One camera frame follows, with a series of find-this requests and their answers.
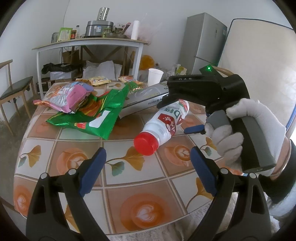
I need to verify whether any grey cardboard box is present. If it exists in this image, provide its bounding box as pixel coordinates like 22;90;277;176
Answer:
118;81;169;118

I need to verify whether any white mattress blue trim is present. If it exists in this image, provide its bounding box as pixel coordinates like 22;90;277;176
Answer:
218;19;295;137

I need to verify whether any yellow plastic bag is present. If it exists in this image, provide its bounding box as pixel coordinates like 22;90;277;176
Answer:
139;55;155;71

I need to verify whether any grey refrigerator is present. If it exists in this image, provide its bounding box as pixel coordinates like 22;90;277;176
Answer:
178;13;227;75

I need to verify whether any white gloved right hand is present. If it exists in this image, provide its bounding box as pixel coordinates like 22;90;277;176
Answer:
205;98;292;179

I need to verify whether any black bag on floor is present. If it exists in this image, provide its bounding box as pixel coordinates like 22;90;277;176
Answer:
41;63;81;74

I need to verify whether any grey rice cooker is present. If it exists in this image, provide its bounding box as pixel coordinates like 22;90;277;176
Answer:
84;21;113;38

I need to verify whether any white paper towel roll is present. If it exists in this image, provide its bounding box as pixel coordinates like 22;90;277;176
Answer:
130;20;140;40

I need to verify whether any left wooden chair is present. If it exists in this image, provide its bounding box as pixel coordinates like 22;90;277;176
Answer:
1;59;36;136

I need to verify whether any white paper cup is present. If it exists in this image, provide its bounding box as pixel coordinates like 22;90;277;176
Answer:
147;68;164;87

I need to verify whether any patterned tablecloth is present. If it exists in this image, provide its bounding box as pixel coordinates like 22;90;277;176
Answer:
13;79;243;236

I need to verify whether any white red-capped drink bottle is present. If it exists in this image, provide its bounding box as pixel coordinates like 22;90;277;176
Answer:
133;99;189;156

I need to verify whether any green seasoning packet box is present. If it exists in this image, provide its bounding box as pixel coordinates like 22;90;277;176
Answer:
57;27;72;42

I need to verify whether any small green wrapper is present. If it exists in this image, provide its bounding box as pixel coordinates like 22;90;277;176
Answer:
127;81;143;92

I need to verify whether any green snack bag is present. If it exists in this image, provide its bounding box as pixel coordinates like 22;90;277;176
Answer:
47;86;130;140

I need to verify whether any yellow sauce packet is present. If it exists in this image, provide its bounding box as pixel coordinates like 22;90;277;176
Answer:
88;76;111;86

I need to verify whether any wooden chair black seat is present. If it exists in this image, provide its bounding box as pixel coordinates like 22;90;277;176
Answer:
213;66;234;76

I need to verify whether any white side table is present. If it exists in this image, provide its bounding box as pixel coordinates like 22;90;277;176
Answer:
34;38;148;98

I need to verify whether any pink snack bag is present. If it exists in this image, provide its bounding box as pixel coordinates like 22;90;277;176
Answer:
33;81;94;113

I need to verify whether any steel cylinder utensil holder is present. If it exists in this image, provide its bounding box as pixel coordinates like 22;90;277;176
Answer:
97;7;109;21

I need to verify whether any pink plastic bag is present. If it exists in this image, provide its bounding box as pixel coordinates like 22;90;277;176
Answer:
138;23;161;45

